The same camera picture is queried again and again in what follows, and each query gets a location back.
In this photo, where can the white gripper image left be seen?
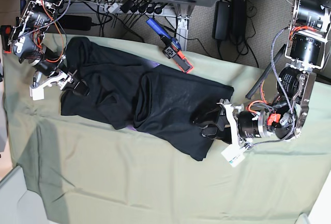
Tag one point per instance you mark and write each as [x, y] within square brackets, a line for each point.
[64, 80]

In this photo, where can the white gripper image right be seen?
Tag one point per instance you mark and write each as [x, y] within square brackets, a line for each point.
[214, 118]

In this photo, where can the dark navy T-shirt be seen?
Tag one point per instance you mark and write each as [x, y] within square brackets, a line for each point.
[128, 91]

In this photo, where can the black power brick left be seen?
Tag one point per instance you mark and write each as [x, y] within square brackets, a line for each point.
[81, 23]

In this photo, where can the blue orange clamp centre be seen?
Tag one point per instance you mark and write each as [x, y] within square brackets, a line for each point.
[172, 49]

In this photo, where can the blue orange clamp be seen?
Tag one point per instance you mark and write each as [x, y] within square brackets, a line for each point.
[172, 49]
[5, 35]

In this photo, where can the blue orange clamp left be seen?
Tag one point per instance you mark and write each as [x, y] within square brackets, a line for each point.
[5, 35]

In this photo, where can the black power adapter pair left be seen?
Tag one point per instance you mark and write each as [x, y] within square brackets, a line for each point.
[221, 20]

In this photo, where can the black power adapter pair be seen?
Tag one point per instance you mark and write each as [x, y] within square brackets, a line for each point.
[238, 18]
[221, 20]

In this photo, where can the white power strip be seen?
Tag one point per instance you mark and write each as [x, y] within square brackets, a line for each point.
[148, 8]

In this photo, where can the black power adapter pair right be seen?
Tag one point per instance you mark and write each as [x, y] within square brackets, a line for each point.
[238, 18]

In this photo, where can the grey plastic bin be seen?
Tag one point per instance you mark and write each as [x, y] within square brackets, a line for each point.
[18, 204]

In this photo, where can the aluminium frame post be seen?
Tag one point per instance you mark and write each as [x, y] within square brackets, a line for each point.
[180, 22]

